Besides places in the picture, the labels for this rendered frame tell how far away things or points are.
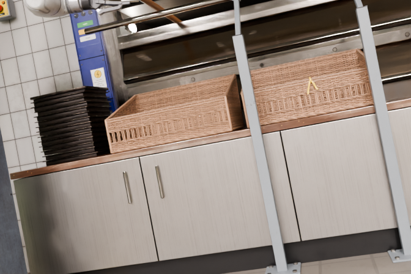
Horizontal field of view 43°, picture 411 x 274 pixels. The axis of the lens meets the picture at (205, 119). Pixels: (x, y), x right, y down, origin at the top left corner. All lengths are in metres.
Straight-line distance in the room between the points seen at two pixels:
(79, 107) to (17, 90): 0.68
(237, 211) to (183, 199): 0.23
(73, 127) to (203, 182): 0.70
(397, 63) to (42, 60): 1.86
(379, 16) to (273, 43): 0.52
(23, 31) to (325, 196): 1.88
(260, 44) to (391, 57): 0.63
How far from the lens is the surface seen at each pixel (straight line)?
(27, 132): 3.06
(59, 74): 2.97
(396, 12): 2.70
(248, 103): 2.05
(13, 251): 2.24
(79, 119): 2.48
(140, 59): 2.80
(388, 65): 2.67
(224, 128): 2.18
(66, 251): 2.42
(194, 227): 2.21
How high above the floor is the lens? 0.62
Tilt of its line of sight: 1 degrees up
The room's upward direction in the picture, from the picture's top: 11 degrees counter-clockwise
